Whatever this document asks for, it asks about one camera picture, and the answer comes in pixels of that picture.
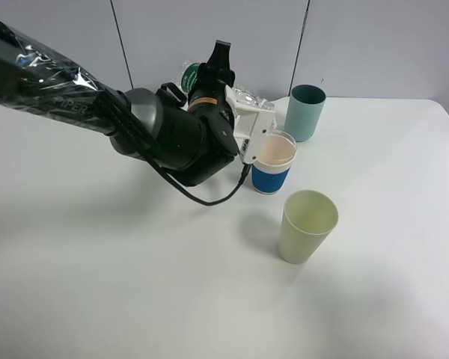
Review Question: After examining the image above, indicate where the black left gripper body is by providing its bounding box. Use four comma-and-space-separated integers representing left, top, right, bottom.
187, 63, 235, 123

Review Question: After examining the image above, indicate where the blue sleeved cream cup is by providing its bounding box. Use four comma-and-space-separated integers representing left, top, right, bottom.
251, 130, 297, 194

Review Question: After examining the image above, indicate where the clear green label water bottle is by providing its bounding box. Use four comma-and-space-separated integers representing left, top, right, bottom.
173, 62, 275, 111

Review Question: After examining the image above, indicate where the black braided left camera cable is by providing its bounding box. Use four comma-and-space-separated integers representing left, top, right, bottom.
0, 13, 252, 206

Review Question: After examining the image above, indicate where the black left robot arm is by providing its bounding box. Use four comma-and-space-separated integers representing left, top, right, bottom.
0, 22, 239, 187

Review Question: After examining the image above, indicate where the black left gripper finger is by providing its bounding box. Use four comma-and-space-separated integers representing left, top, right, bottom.
207, 40, 231, 71

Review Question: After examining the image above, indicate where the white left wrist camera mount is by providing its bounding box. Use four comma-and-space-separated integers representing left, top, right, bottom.
224, 85, 276, 165

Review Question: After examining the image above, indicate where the pale green plastic cup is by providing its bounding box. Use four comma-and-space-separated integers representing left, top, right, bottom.
278, 190, 339, 265

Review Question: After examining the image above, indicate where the light teal tall cup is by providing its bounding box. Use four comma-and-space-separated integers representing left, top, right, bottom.
284, 85, 326, 142

